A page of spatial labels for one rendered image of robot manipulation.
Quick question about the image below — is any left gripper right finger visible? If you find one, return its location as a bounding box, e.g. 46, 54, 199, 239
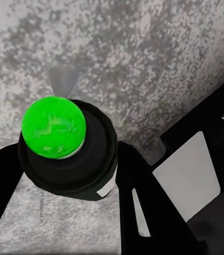
117, 141, 207, 255

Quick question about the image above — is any insectifuge atomizer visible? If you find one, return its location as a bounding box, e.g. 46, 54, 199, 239
18, 65, 118, 201

